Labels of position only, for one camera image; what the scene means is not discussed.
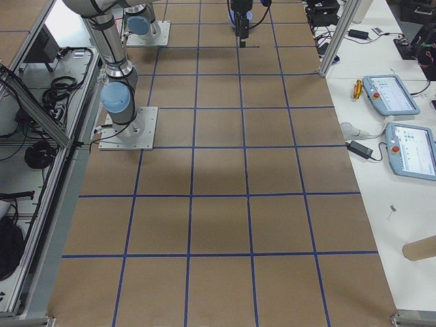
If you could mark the aluminium frame post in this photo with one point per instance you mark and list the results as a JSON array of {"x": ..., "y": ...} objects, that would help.
[{"x": 349, "y": 11}]

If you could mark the black power adapter brick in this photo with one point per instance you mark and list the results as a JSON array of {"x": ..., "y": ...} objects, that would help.
[{"x": 359, "y": 149}]

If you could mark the yellow screwdriver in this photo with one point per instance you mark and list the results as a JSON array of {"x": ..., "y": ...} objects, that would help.
[{"x": 357, "y": 89}]

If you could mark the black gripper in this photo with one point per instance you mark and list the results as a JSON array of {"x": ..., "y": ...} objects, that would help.
[{"x": 241, "y": 7}]

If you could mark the black electronics box top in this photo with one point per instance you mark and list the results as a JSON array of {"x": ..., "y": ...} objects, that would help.
[{"x": 322, "y": 13}]

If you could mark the cardboard tube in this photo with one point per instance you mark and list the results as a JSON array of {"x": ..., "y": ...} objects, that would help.
[{"x": 420, "y": 249}]

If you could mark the black box under shelf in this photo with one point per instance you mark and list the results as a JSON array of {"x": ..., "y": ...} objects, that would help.
[{"x": 44, "y": 49}]

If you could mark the upper teach pendant tablet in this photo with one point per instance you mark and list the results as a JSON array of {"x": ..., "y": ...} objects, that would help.
[{"x": 388, "y": 95}]

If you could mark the diagonal aluminium strut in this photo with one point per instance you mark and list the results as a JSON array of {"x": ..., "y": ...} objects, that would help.
[{"x": 14, "y": 96}]

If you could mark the lower teach pendant tablet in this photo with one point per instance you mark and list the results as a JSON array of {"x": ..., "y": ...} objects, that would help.
[{"x": 411, "y": 151}]

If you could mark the black bag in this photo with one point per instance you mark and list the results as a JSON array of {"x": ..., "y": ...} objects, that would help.
[{"x": 12, "y": 247}]

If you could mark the black power supply far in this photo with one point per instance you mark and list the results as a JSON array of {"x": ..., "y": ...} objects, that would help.
[{"x": 362, "y": 35}]

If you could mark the small metal screw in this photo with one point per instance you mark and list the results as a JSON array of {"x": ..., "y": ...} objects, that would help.
[{"x": 392, "y": 211}]

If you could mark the teach pendant tablet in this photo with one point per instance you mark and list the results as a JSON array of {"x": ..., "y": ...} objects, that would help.
[
  {"x": 411, "y": 151},
  {"x": 388, "y": 95}
]

